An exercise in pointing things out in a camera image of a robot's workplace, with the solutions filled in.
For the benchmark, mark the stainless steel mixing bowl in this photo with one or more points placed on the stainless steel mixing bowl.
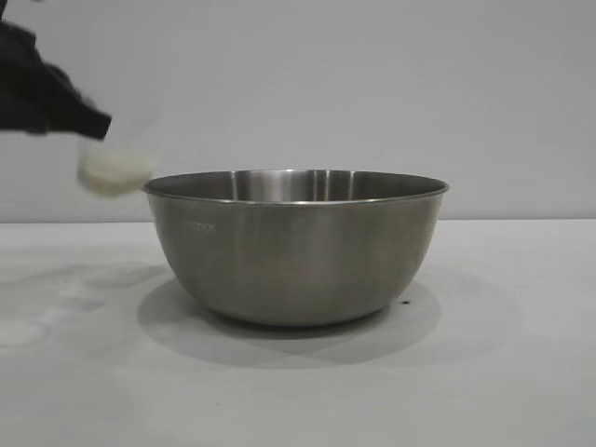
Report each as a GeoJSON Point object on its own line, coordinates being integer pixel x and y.
{"type": "Point", "coordinates": [293, 261]}

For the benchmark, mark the white uncooked rice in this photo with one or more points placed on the white uncooked rice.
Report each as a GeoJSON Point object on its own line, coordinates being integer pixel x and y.
{"type": "Point", "coordinates": [114, 172]}

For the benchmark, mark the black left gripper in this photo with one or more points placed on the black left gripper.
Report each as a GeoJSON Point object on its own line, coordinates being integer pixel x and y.
{"type": "Point", "coordinates": [21, 88]}

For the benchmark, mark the clear plastic measuring cup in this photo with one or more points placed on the clear plastic measuring cup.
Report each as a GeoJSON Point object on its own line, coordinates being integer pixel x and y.
{"type": "Point", "coordinates": [121, 158]}

